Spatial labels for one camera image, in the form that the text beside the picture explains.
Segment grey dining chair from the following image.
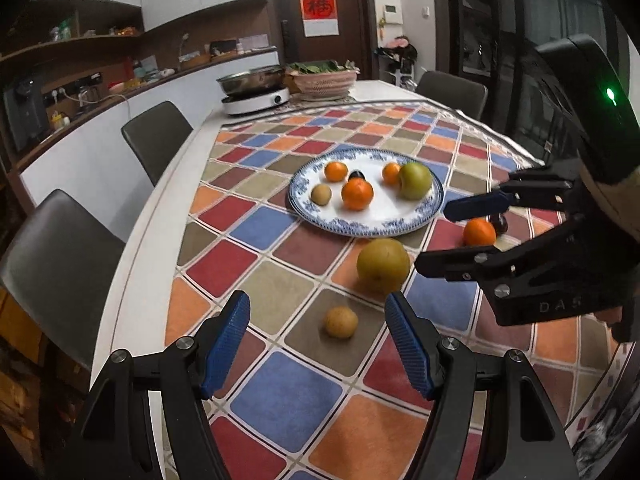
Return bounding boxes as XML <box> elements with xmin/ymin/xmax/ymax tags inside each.
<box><xmin>0</xmin><ymin>189</ymin><xmax>127</xmax><ymax>371</ymax></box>
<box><xmin>121</xmin><ymin>101</ymin><xmax>194</xmax><ymax>187</ymax></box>
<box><xmin>415</xmin><ymin>70</ymin><xmax>489</xmax><ymax>121</ymax></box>

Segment dark wooden door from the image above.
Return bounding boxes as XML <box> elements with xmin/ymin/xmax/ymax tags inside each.
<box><xmin>267</xmin><ymin>0</ymin><xmax>373</xmax><ymax>81</ymax></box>

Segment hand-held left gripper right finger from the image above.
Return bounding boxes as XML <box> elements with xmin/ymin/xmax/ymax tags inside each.
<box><xmin>384</xmin><ymin>291</ymin><xmax>581</xmax><ymax>480</ymax></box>

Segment white induction cooker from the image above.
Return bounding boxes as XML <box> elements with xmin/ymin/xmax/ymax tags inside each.
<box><xmin>221</xmin><ymin>86</ymin><xmax>292</xmax><ymax>117</ymax></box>

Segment leafy greens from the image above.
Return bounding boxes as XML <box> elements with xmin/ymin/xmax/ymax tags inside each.
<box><xmin>285</xmin><ymin>59</ymin><xmax>358</xmax><ymax>77</ymax></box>

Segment person's right hand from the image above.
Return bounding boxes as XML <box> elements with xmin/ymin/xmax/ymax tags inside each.
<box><xmin>582</xmin><ymin>167</ymin><xmax>640</xmax><ymax>226</ymax></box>

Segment black wall appliance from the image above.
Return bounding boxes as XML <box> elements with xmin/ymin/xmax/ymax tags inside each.
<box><xmin>2</xmin><ymin>72</ymin><xmax>51</xmax><ymax>153</ymax></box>

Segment large yellow pear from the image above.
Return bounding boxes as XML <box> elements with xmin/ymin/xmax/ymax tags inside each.
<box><xmin>356</xmin><ymin>238</ymin><xmax>412</xmax><ymax>294</ymax></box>

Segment white lower cabinets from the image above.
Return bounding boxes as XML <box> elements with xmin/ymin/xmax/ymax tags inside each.
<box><xmin>20</xmin><ymin>50</ymin><xmax>281</xmax><ymax>221</ymax></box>

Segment blue rimmed white plate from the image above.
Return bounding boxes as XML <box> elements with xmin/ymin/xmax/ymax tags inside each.
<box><xmin>287</xmin><ymin>149</ymin><xmax>445</xmax><ymax>238</ymax></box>

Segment pink woven basket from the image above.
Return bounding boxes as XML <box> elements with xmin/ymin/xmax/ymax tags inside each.
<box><xmin>285</xmin><ymin>71</ymin><xmax>359</xmax><ymax>101</ymax></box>

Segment colourful chequered tablecloth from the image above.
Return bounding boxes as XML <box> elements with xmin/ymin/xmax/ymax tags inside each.
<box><xmin>165</xmin><ymin>100</ymin><xmax>621</xmax><ymax>480</ymax></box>

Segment red and white wall poster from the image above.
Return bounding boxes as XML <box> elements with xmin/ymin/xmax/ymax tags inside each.
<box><xmin>298</xmin><ymin>0</ymin><xmax>336</xmax><ymax>37</ymax></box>

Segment wall socket strip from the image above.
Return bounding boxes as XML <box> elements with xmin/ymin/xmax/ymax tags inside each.
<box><xmin>42</xmin><ymin>74</ymin><xmax>103</xmax><ymax>96</ymax></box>

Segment green pear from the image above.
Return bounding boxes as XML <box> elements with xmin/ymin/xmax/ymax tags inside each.
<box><xmin>398</xmin><ymin>161</ymin><xmax>433</xmax><ymax>200</ymax></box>

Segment steel pot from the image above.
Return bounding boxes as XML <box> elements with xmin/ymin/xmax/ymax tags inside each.
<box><xmin>216</xmin><ymin>66</ymin><xmax>286</xmax><ymax>96</ymax></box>

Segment wooden wall shelf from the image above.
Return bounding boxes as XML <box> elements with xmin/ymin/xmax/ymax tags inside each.
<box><xmin>0</xmin><ymin>2</ymin><xmax>146</xmax><ymax>61</ymax></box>

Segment pile of bags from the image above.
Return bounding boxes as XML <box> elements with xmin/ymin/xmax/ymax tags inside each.
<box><xmin>375</xmin><ymin>35</ymin><xmax>418</xmax><ymax>83</ymax></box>

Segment glass sliding door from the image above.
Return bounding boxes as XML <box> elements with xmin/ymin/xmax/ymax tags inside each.
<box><xmin>447</xmin><ymin>0</ymin><xmax>616</xmax><ymax>161</ymax></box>

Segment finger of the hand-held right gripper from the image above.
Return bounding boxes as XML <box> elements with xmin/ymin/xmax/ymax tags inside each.
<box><xmin>415</xmin><ymin>220</ymin><xmax>576</xmax><ymax>286</ymax></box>
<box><xmin>444</xmin><ymin>164</ymin><xmax>581</xmax><ymax>223</ymax></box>

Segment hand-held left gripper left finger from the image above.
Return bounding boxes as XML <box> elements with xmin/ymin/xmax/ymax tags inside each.
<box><xmin>55</xmin><ymin>290</ymin><xmax>252</xmax><ymax>480</ymax></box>

